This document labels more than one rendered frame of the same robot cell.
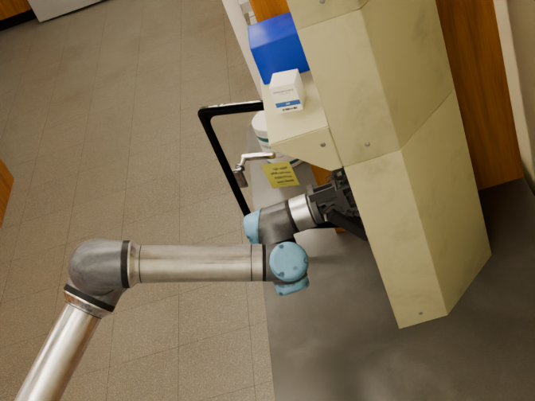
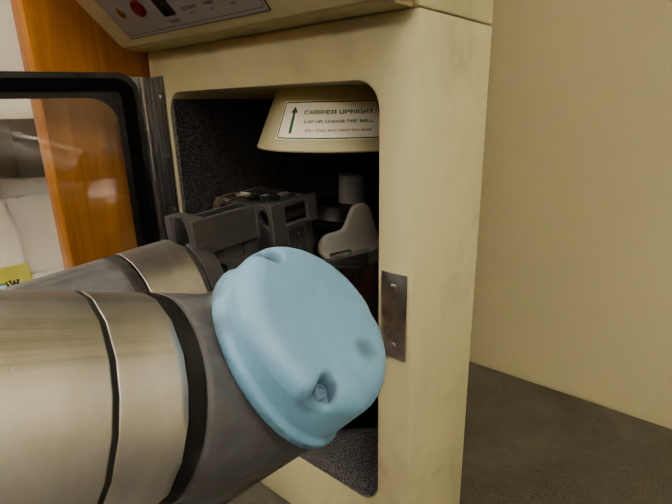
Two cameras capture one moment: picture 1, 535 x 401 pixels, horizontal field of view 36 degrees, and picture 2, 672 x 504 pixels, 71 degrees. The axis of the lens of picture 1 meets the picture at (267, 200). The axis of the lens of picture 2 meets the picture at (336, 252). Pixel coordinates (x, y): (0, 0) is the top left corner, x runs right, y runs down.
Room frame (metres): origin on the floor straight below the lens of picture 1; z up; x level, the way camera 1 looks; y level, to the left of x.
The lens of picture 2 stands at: (1.13, 0.15, 1.35)
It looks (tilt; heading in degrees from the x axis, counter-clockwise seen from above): 17 degrees down; 301
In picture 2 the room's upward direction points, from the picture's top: 1 degrees counter-clockwise
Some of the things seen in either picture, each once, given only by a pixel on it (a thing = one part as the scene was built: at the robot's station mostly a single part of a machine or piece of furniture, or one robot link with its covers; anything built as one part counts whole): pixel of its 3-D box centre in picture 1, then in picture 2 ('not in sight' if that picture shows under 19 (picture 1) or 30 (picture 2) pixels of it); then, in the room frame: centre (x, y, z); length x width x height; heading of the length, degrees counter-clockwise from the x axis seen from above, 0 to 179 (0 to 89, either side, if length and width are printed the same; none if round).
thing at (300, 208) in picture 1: (304, 211); (159, 293); (1.41, -0.06, 1.23); 0.08 x 0.05 x 0.08; 170
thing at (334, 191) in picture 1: (338, 196); (246, 252); (1.39, -0.14, 1.24); 0.12 x 0.08 x 0.09; 80
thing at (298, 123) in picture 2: not in sight; (345, 116); (1.37, -0.28, 1.34); 0.18 x 0.18 x 0.05
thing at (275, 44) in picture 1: (278, 48); not in sight; (1.52, -0.14, 1.56); 0.10 x 0.10 x 0.09; 80
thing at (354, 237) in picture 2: not in sight; (361, 233); (1.33, -0.23, 1.24); 0.09 x 0.03 x 0.06; 55
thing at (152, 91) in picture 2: not in sight; (173, 260); (1.55, -0.20, 1.19); 0.03 x 0.02 x 0.39; 170
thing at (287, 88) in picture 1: (287, 91); not in sight; (1.37, -0.12, 1.54); 0.05 x 0.05 x 0.06; 66
